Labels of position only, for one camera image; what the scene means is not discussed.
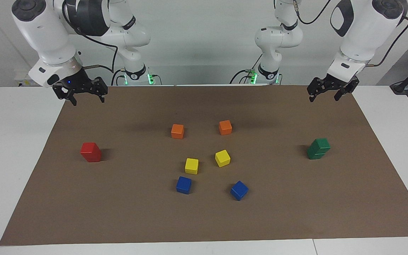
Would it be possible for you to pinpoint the green wooden block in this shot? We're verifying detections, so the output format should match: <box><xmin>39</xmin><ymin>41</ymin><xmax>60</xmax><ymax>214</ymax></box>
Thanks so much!
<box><xmin>307</xmin><ymin>147</ymin><xmax>327</xmax><ymax>160</ymax></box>
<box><xmin>311</xmin><ymin>138</ymin><xmax>331</xmax><ymax>152</ymax></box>

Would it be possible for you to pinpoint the red wooden block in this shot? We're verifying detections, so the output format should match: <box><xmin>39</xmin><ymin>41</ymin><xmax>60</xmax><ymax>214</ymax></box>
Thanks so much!
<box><xmin>83</xmin><ymin>152</ymin><xmax>102</xmax><ymax>163</ymax></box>
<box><xmin>80</xmin><ymin>142</ymin><xmax>100</xmax><ymax>156</ymax></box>

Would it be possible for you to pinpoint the white power strip box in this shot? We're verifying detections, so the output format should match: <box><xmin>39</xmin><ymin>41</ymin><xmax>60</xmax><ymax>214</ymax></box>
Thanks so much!
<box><xmin>15</xmin><ymin>71</ymin><xmax>36</xmax><ymax>87</ymax></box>

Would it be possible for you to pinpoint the orange wooden block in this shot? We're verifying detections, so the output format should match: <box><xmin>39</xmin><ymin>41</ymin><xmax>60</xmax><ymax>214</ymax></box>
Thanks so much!
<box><xmin>219</xmin><ymin>120</ymin><xmax>233</xmax><ymax>136</ymax></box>
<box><xmin>171</xmin><ymin>124</ymin><xmax>185</xmax><ymax>140</ymax></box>

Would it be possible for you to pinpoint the yellow wooden block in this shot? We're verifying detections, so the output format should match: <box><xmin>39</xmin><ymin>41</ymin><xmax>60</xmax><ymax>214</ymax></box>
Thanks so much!
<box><xmin>185</xmin><ymin>158</ymin><xmax>199</xmax><ymax>175</ymax></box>
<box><xmin>215</xmin><ymin>149</ymin><xmax>231</xmax><ymax>168</ymax></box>

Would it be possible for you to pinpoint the blue wooden block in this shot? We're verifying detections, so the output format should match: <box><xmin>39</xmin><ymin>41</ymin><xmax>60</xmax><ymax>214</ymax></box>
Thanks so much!
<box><xmin>176</xmin><ymin>176</ymin><xmax>192</xmax><ymax>195</ymax></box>
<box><xmin>230</xmin><ymin>181</ymin><xmax>249</xmax><ymax>201</ymax></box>

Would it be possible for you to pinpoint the brown table mat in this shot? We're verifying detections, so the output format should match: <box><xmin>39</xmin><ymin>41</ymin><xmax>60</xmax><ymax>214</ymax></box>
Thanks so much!
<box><xmin>0</xmin><ymin>84</ymin><xmax>408</xmax><ymax>246</ymax></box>

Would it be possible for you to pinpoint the black right base cable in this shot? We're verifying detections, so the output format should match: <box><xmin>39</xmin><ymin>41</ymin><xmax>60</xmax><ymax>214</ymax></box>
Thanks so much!
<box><xmin>111</xmin><ymin>68</ymin><xmax>126</xmax><ymax>86</ymax></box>

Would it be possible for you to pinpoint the black base cable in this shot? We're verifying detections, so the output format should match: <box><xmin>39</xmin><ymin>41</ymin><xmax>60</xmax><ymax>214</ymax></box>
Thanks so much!
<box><xmin>111</xmin><ymin>68</ymin><xmax>126</xmax><ymax>86</ymax></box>
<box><xmin>229</xmin><ymin>53</ymin><xmax>263</xmax><ymax>84</ymax></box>

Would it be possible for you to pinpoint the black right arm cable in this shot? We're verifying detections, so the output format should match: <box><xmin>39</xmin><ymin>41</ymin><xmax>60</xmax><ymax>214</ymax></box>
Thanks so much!
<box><xmin>62</xmin><ymin>0</ymin><xmax>119</xmax><ymax>85</ymax></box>

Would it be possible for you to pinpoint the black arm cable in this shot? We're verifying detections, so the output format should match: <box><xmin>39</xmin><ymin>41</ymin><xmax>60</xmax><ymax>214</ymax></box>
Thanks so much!
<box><xmin>62</xmin><ymin>0</ymin><xmax>119</xmax><ymax>85</ymax></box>
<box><xmin>293</xmin><ymin>0</ymin><xmax>408</xmax><ymax>68</ymax></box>

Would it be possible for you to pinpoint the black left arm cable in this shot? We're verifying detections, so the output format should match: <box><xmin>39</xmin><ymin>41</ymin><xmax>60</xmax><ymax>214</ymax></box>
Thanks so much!
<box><xmin>293</xmin><ymin>0</ymin><xmax>408</xmax><ymax>68</ymax></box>

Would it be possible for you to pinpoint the black left base cable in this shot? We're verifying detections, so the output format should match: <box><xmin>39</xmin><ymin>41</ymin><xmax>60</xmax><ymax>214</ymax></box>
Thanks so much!
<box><xmin>229</xmin><ymin>53</ymin><xmax>263</xmax><ymax>84</ymax></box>

